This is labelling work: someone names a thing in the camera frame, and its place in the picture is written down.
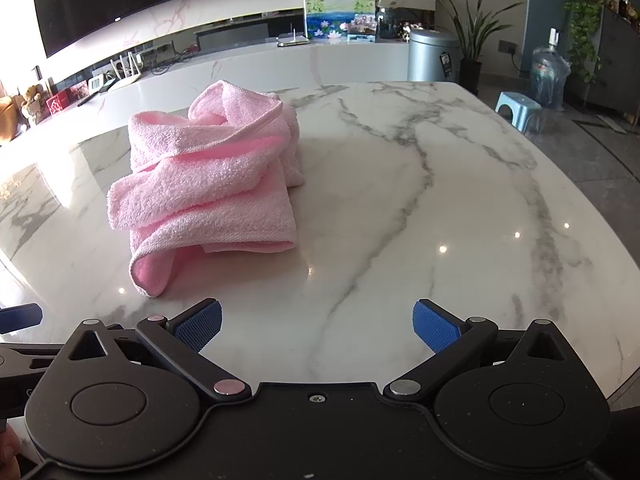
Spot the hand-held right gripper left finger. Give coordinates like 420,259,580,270
56,298,252,405

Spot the light blue plastic stool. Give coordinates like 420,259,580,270
495,91,543,135

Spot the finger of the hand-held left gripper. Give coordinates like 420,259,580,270
0,302,44,335

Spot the lotus pond painting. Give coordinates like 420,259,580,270
302,0,377,42

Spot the black television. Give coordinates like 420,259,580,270
30,0,223,59

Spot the brown round pot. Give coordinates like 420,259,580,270
0,95,26,145

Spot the silver trash bin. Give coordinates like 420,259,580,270
406,28,461,83

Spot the pink towel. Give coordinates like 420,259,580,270
107,80,307,298

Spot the trailing ivy plant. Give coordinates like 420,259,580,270
532,0,608,83

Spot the grey cabinet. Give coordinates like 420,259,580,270
582,0,640,133

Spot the teddy bear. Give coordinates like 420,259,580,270
20,84,48,128

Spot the clear acrylic stand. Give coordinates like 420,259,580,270
276,10,311,48

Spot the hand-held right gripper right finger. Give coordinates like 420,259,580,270
384,298,577,404

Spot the small photo calendar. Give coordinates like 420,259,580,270
346,14,377,43

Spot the black cable tangle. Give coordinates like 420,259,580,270
145,44,202,72

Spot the blue water jug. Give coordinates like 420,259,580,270
529,27,571,110

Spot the long-leaf potted plant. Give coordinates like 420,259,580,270
425,0,523,96

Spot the red box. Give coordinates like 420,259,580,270
46,91,71,118

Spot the white router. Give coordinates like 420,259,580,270
110,50,146,92

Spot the person's left hand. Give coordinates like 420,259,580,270
0,429,22,480

